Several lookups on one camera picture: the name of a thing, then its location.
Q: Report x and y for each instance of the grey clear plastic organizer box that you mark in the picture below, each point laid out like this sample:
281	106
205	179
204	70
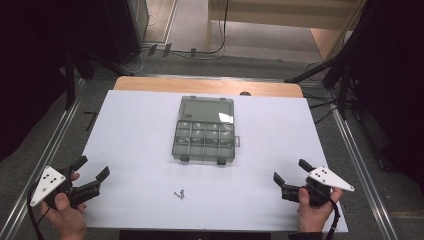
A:
205	133

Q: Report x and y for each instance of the person's right hand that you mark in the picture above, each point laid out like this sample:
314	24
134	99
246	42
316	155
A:
313	215

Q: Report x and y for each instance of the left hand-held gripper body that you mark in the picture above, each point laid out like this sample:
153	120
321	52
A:
50	182

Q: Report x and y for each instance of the black cabinet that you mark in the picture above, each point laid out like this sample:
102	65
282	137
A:
126	30

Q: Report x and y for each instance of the black power strip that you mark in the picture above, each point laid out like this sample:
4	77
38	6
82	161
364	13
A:
152	49
167	49

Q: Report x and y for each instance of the person's left hand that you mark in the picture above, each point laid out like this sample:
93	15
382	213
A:
66	216

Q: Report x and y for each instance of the black metal stand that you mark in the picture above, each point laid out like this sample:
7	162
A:
343	90
70	80

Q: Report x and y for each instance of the aluminium floor rail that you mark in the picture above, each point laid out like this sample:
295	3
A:
363	173
43	160

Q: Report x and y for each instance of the light wooden desk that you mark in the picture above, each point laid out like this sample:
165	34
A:
283	13

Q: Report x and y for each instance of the small metal screw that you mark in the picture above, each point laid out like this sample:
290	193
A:
182	194
177	195

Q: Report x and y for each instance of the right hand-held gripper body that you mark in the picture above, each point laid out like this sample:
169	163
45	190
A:
325	181

